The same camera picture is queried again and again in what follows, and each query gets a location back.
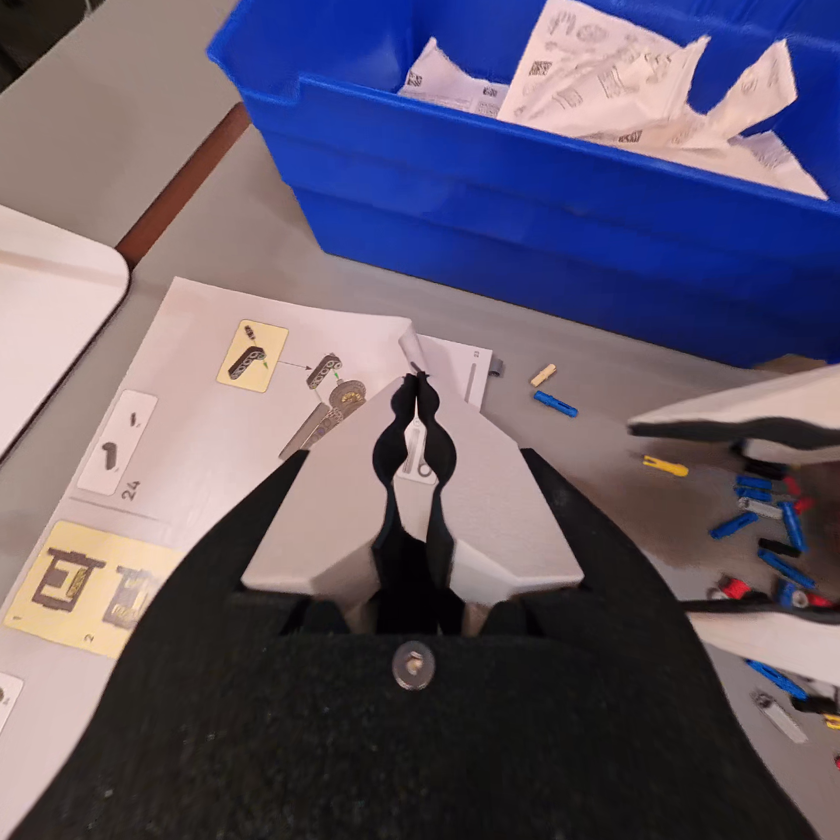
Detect white printed paper bag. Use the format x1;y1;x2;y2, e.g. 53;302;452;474
656;39;829;199
397;36;516;119
495;0;713;142

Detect blue plastic bin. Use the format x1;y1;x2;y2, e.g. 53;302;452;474
206;0;840;368

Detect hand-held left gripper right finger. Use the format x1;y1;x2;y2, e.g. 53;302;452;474
420;379;585;601

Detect heap of small lego pieces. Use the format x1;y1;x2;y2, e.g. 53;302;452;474
643;453;840;772

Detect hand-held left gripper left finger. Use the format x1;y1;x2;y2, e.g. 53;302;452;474
241;377;417;614

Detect lego instruction booklet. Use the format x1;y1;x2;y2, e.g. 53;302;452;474
0;276;493;742

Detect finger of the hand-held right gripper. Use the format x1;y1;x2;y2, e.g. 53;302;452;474
626;364;840;463
682;594;840;686

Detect wooden document stand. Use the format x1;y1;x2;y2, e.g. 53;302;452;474
0;206;131;460

